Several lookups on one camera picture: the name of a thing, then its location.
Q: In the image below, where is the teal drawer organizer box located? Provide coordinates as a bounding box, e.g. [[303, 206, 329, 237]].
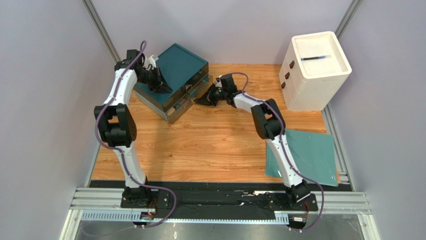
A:
[[133, 43, 209, 121]]

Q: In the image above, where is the blue pen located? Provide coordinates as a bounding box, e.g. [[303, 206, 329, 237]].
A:
[[300, 55, 332, 61]]

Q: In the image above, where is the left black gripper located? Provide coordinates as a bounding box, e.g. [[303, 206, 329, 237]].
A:
[[138, 66, 174, 94]]

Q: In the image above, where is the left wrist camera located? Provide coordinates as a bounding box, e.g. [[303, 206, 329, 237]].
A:
[[126, 49, 145, 65]]

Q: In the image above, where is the teal mat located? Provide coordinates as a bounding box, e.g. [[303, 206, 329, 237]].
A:
[[265, 129, 339, 187]]

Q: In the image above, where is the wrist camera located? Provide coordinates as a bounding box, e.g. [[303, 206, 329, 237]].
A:
[[215, 73, 238, 93], [126, 49, 145, 65]]

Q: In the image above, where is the clear drawer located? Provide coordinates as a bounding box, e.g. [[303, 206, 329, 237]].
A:
[[165, 74, 212, 124]]

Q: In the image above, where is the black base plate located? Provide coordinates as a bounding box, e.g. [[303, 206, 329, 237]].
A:
[[89, 180, 354, 221]]

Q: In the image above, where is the white drawer cabinet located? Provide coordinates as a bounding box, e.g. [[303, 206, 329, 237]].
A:
[[279, 31, 352, 112]]

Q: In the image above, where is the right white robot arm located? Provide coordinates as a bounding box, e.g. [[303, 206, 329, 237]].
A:
[[195, 84, 311, 204]]

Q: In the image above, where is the aluminium frame rail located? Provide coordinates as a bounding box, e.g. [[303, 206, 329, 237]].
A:
[[70, 184, 379, 240]]

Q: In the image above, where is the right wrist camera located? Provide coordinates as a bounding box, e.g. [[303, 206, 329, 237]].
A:
[[215, 73, 238, 93]]

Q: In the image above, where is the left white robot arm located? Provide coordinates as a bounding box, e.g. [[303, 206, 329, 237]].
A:
[[94, 57, 160, 201]]

